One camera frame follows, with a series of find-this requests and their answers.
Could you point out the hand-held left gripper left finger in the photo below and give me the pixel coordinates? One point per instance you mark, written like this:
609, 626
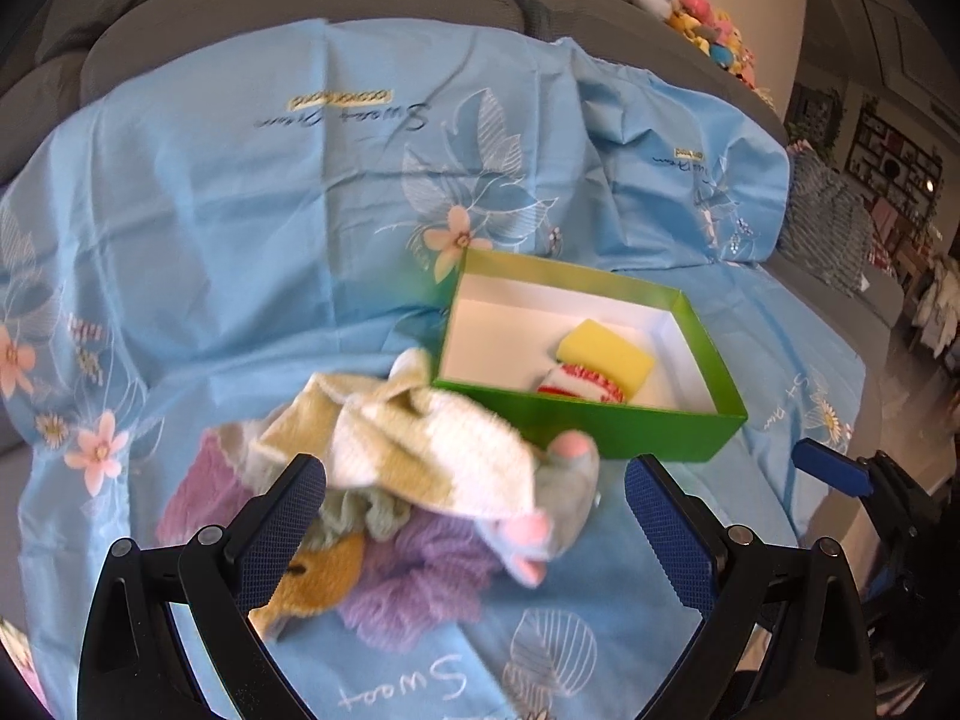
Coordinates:
277, 532

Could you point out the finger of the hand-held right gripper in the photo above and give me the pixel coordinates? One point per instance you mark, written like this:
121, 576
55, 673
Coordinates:
829, 465

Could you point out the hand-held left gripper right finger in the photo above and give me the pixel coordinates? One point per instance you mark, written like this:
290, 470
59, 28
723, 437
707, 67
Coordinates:
667, 532

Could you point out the yellow spotted plush toy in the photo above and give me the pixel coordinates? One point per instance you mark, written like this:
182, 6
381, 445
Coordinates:
322, 577

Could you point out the grey plush mouse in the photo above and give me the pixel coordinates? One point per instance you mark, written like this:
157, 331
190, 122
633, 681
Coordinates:
559, 487

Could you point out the green cardboard box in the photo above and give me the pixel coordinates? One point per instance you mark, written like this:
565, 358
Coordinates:
577, 427

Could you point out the white and yellow towel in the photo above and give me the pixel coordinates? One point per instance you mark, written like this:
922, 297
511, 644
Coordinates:
420, 442

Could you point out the pink towel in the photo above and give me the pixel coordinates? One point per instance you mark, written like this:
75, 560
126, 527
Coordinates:
206, 499

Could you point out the green fuzzy cloth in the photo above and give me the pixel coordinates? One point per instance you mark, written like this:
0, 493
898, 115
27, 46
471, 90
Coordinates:
360, 514

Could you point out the purple knit cloth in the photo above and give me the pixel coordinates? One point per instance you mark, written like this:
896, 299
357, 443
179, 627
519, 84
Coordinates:
427, 577

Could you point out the red white striped sock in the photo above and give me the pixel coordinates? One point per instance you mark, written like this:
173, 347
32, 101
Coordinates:
581, 384

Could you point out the white fabric heap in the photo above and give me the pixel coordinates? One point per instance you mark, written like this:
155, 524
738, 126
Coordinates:
934, 307

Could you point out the yellow sponge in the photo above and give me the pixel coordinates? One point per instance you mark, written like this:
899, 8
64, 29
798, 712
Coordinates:
604, 352

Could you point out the grey checked cushion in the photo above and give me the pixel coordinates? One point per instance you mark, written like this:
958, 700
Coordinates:
821, 217

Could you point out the blue floral printed sheet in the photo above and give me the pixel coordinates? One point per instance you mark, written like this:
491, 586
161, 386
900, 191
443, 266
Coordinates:
225, 240

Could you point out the pile of colourful plush toys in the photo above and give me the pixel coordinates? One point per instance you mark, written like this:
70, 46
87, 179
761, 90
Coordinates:
705, 22

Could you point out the dark wall shelf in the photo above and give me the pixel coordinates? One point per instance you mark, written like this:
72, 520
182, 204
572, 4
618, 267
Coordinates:
892, 154

